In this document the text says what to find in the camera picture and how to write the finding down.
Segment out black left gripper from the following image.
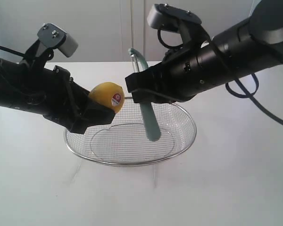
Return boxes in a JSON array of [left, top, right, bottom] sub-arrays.
[[44, 65, 115, 134]]

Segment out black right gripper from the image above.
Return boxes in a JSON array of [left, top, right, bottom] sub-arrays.
[[125, 44, 217, 104]]

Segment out yellow lemon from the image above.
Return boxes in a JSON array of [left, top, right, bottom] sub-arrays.
[[88, 82, 125, 113]]

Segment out teal handled peeler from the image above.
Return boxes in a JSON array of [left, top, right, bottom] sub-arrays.
[[128, 48, 161, 142]]

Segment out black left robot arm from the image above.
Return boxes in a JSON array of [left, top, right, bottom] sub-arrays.
[[0, 58, 116, 134]]

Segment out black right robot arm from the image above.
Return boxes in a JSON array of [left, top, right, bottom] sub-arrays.
[[125, 0, 283, 104]]

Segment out white cabinet doors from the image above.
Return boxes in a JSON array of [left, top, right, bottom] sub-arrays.
[[0, 0, 260, 63]]

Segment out oval wire mesh basket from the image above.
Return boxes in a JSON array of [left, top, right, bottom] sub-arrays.
[[64, 97, 197, 167]]

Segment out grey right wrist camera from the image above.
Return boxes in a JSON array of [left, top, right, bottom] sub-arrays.
[[147, 4, 202, 33]]

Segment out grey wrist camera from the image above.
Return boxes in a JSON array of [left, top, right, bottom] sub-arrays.
[[37, 23, 78, 58], [147, 4, 202, 33]]

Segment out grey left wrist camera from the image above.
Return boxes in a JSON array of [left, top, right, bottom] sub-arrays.
[[37, 23, 78, 58]]

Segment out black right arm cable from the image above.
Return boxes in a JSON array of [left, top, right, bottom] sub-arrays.
[[157, 25, 283, 129]]

